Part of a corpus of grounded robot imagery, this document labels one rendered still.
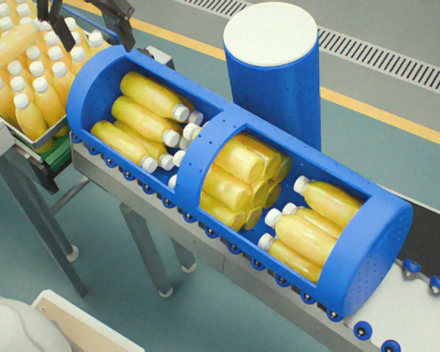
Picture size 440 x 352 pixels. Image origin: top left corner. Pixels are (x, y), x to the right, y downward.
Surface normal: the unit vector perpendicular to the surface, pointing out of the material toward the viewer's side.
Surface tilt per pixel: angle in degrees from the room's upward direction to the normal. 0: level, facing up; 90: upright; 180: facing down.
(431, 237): 0
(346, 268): 45
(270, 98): 90
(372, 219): 0
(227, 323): 0
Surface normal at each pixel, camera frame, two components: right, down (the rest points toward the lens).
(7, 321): -0.15, -0.49
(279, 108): 0.07, 0.80
